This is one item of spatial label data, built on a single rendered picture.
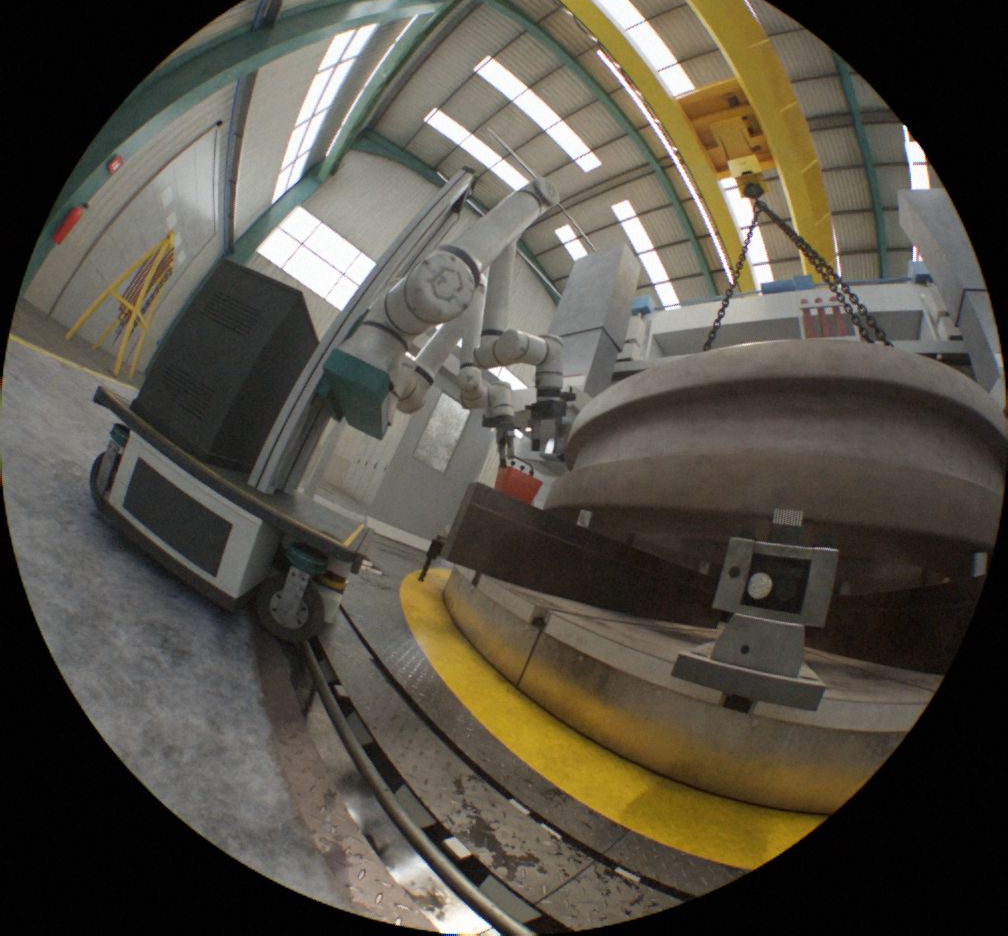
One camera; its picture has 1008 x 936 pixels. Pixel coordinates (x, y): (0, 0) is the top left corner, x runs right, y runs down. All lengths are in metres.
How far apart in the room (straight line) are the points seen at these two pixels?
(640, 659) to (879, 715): 0.66
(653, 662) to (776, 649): 0.35
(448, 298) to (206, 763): 0.93
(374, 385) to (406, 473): 3.71
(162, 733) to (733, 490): 1.74
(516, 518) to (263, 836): 1.47
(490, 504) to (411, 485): 3.07
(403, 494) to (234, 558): 3.80
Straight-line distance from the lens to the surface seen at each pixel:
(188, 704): 0.68
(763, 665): 0.76
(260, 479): 1.02
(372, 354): 0.85
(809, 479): 1.54
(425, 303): 0.75
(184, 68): 7.21
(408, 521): 4.63
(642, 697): 1.01
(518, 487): 1.60
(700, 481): 1.61
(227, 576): 0.88
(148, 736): 0.61
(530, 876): 0.62
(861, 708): 0.99
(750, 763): 1.00
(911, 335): 9.41
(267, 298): 1.05
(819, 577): 1.10
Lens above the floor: 0.46
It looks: 18 degrees up
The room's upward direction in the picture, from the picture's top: 22 degrees clockwise
